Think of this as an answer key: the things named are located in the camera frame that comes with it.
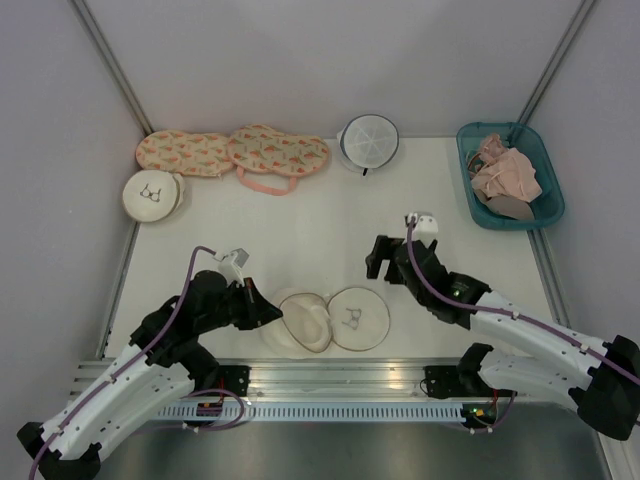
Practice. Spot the teal plastic bin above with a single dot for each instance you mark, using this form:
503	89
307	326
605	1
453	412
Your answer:
547	208

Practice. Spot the right frame post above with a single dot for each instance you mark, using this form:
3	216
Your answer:
574	28

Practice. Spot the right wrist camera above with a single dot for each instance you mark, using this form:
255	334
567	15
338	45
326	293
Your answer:
423	225

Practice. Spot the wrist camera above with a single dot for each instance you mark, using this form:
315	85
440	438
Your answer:
231	263
423	225

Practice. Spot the aluminium mounting rail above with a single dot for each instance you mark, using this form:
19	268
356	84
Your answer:
347	380

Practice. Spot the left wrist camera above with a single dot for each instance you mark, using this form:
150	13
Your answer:
231	263

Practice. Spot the floral bra bag pink handle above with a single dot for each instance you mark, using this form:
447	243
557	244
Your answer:
263	150

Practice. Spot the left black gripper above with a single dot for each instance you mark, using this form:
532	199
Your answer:
258	310

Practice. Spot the floral bra bag left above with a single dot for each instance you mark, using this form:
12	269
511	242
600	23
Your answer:
179	152

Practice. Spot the white mesh laundry bag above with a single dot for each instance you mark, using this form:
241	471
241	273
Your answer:
368	142

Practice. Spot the beige glasses-print laundry bag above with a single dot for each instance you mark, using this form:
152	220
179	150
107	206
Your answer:
151	195

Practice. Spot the white slotted cable duct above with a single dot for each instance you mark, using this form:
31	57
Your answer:
438	412

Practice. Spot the frame post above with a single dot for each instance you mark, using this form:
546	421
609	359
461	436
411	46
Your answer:
574	28
113	67

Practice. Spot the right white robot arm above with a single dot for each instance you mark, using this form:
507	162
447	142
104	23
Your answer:
597	379

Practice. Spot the left frame post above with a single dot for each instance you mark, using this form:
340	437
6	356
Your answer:
113	67

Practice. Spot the beige round laundry bag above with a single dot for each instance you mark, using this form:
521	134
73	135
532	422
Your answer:
355	319

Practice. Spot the beige bra in bin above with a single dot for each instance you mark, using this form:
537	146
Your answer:
509	207

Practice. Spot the light pink bra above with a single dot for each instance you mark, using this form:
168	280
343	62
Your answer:
510	174

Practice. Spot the pink lace bra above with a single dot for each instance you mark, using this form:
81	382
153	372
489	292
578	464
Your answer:
489	150

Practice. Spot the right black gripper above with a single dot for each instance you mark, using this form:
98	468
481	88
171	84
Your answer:
383	245

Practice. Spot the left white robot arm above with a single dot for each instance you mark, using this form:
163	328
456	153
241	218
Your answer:
162	363

